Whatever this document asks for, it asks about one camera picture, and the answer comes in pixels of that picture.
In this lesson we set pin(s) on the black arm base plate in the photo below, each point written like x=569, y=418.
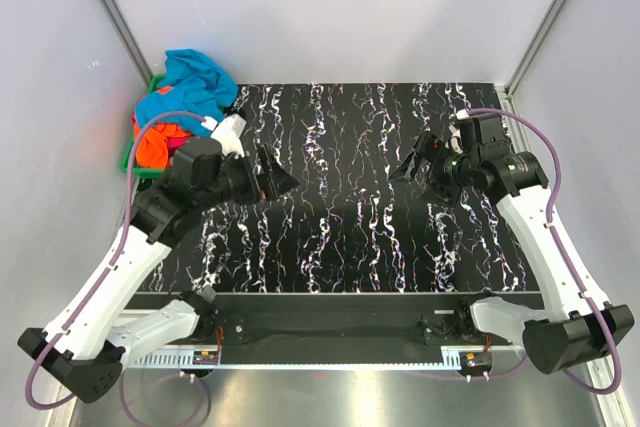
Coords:
x=409, y=318

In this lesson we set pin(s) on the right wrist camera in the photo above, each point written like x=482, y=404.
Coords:
x=482, y=129

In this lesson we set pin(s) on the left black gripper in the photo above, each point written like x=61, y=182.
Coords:
x=273, y=183

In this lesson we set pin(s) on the blue t shirt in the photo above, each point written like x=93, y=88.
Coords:
x=192, y=83

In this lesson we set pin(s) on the pink t shirt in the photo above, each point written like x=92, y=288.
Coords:
x=173, y=134

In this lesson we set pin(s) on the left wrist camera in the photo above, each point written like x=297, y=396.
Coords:
x=228, y=134

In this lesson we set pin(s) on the orange t shirt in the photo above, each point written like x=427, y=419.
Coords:
x=152, y=152

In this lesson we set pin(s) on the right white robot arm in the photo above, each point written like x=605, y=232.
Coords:
x=577, y=322

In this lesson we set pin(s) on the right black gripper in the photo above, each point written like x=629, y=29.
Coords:
x=429, y=149

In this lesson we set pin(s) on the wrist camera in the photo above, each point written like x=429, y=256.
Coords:
x=228, y=134
x=482, y=129

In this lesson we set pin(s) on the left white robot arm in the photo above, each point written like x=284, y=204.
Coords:
x=83, y=348

